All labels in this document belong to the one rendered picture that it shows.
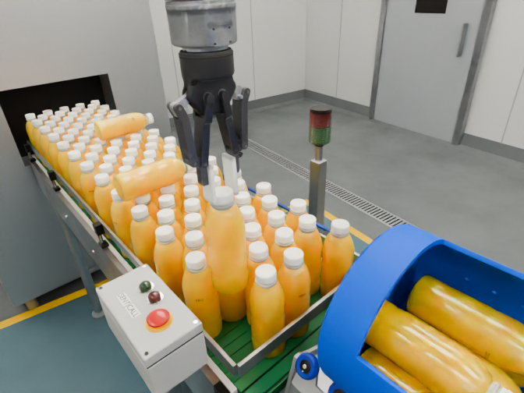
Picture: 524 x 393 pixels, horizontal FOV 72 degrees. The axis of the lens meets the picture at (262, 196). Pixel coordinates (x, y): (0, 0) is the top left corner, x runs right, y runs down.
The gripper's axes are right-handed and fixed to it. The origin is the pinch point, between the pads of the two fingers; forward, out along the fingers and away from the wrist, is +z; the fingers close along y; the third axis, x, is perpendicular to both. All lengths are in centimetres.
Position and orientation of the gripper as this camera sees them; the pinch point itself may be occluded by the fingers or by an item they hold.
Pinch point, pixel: (219, 178)
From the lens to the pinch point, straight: 60.0
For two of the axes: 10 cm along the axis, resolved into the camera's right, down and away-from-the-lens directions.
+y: 7.5, -3.5, 5.6
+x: -6.6, -3.5, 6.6
